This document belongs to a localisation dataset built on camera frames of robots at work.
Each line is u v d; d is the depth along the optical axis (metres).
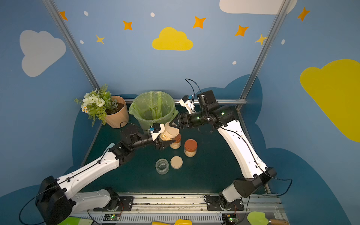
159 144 0.61
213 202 0.75
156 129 0.55
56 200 0.38
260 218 0.70
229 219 0.71
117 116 0.94
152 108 0.98
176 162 0.89
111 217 0.71
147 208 0.74
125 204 0.75
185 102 0.59
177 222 0.69
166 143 0.63
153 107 0.98
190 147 0.86
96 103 0.83
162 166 0.88
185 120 0.57
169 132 0.61
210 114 0.50
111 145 0.96
